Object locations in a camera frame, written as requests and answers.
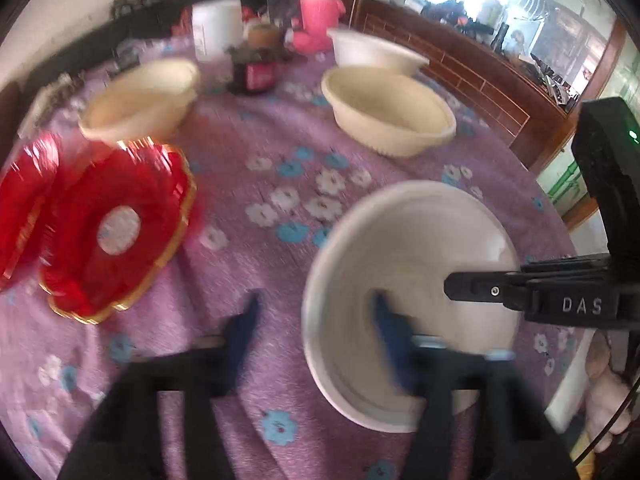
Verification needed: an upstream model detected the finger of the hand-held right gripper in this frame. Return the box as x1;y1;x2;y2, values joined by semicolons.
444;255;621;328

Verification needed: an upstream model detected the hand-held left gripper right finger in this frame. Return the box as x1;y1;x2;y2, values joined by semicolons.
372;294;581;480

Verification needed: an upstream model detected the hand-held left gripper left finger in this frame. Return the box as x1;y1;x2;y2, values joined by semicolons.
57;292;262;480

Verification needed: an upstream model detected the white round bowl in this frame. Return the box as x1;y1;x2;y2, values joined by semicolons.
301;180;524;434
326;27;431;79

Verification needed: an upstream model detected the cream ribbed bowl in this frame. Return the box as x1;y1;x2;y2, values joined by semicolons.
78;57;202;144
320;65;457;159

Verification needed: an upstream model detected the person's right hand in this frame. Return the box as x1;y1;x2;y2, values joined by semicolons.
584;334;633;455

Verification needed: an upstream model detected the green picture panel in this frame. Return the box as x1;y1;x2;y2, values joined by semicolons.
546;149;607;232

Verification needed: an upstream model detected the purple floral tablecloth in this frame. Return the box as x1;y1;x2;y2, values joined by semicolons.
0;35;582;480

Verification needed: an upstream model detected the red plate with gold rim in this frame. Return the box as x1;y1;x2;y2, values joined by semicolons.
0;131;62;294
39;142;199;325

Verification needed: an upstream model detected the wooden brick-pattern ledge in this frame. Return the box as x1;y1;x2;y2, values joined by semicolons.
347;0;583;173

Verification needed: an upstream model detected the dark jar with red label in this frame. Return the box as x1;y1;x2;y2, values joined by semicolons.
226;25;282;96

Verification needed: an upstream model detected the leopard print cloth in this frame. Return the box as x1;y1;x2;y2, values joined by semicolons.
30;72;79;128

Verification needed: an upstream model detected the white plastic jar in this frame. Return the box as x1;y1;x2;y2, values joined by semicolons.
191;0;244;64

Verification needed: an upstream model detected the bottle in pink knitted sleeve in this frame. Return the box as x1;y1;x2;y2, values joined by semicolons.
291;0;348;54

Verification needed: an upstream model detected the black leather sofa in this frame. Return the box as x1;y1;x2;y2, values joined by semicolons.
0;0;301;161

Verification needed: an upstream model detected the black cable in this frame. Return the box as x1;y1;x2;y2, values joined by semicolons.
574;360;640;480

